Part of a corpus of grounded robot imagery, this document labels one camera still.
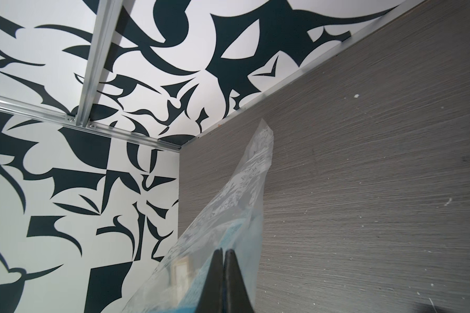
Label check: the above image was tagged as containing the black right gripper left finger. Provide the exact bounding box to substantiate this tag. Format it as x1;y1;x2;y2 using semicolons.
195;249;224;313

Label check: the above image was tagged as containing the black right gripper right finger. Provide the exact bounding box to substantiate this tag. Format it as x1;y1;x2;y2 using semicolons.
224;249;254;313

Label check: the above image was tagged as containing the clear vacuum bag blue zip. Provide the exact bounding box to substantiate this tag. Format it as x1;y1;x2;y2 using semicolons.
123;121;274;312

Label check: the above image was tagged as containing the light teal towel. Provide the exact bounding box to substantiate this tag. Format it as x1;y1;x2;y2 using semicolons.
170;218;263;312

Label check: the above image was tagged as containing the wooden picture frame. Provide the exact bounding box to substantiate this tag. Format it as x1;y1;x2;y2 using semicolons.
172;259;189;292

